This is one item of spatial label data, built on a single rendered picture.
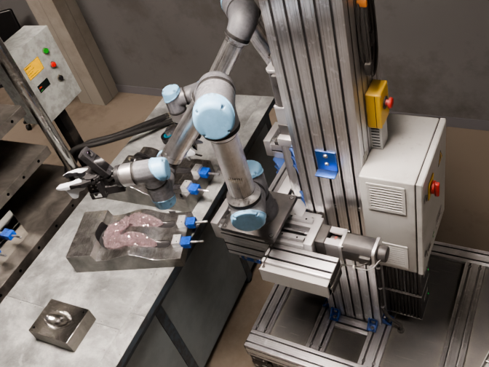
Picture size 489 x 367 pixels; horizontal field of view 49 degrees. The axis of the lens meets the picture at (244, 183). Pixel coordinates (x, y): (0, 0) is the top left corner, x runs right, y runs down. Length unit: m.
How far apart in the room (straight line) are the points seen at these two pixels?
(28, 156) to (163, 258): 0.97
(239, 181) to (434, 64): 2.19
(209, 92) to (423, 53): 2.27
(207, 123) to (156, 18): 2.92
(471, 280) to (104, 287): 1.67
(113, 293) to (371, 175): 1.17
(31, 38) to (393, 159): 1.84
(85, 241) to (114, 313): 0.36
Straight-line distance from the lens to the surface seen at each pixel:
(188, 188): 2.43
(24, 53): 2.85
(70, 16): 4.79
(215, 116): 1.49
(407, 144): 1.90
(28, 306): 2.51
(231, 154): 1.60
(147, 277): 2.31
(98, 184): 1.77
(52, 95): 2.97
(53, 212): 2.88
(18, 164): 2.86
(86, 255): 2.37
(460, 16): 3.43
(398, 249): 2.03
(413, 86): 3.75
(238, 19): 1.99
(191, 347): 2.70
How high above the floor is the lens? 2.48
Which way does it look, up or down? 42 degrees down
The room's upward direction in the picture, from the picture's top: 18 degrees counter-clockwise
